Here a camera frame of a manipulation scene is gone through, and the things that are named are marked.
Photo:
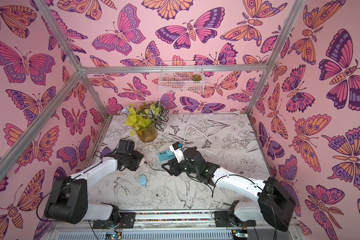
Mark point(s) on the aluminium frame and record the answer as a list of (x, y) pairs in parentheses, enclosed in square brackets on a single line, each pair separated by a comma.
[(12, 155)]

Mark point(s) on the glass vase with plants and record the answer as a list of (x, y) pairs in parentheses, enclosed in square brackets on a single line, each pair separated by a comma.
[(146, 120)]

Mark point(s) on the pink bluetooth headset case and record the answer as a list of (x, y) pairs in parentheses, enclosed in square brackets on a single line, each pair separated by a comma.
[(142, 162)]

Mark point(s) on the blue power strip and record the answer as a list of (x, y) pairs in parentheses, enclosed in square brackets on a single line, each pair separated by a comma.
[(166, 156)]

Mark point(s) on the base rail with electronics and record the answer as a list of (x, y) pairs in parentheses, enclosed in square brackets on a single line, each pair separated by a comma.
[(174, 225)]

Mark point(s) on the blue bluetooth headset case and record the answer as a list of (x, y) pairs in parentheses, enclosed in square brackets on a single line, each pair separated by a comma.
[(143, 180)]

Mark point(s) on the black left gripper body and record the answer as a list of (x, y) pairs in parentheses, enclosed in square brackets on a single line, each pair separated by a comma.
[(134, 159)]

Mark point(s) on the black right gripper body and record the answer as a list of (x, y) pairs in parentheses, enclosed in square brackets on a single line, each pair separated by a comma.
[(174, 166)]

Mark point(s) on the small potted succulent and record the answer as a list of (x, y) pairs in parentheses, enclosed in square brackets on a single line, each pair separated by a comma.
[(196, 77)]

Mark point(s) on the white wire basket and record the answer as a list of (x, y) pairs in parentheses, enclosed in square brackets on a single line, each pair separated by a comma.
[(176, 76)]

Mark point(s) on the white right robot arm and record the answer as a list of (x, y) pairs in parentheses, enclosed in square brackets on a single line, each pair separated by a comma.
[(270, 201)]

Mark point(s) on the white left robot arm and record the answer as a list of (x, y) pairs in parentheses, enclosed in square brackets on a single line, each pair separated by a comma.
[(68, 200)]

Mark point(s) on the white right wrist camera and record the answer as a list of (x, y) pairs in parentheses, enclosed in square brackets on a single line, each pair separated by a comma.
[(176, 148)]

